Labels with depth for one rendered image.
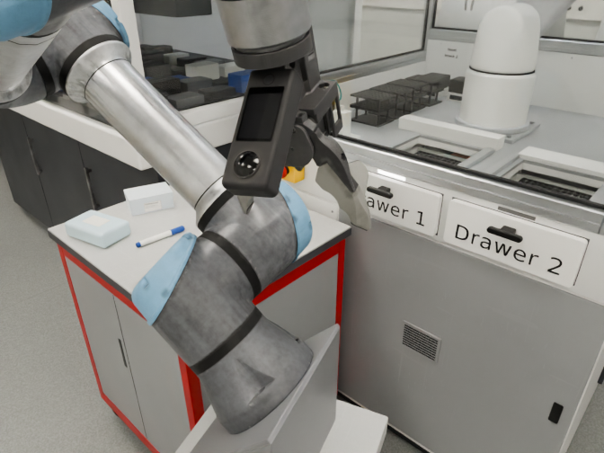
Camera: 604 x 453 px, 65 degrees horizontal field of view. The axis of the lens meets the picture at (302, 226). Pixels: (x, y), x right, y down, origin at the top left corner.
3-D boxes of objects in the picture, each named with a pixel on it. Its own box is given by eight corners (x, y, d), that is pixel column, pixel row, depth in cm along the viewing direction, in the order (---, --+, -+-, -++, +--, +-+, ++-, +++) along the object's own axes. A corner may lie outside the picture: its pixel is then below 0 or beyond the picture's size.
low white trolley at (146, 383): (212, 539, 133) (178, 328, 96) (102, 415, 170) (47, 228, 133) (341, 412, 171) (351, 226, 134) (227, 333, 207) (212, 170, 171)
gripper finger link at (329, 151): (369, 177, 46) (308, 109, 44) (365, 187, 45) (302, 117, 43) (336, 196, 50) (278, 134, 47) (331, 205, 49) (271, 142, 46)
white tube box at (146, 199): (131, 216, 139) (128, 199, 137) (126, 204, 146) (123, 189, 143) (174, 207, 144) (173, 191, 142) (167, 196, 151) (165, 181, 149)
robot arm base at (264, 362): (278, 418, 54) (219, 353, 53) (208, 444, 63) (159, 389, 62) (328, 335, 66) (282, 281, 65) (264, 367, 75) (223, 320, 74)
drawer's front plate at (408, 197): (433, 237, 117) (439, 196, 112) (340, 202, 134) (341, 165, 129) (436, 235, 118) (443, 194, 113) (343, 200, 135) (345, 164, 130)
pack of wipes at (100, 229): (132, 234, 130) (129, 219, 128) (104, 250, 123) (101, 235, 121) (94, 221, 136) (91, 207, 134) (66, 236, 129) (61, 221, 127)
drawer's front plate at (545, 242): (571, 288, 98) (586, 243, 93) (442, 241, 116) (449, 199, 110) (573, 285, 100) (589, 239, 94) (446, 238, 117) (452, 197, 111)
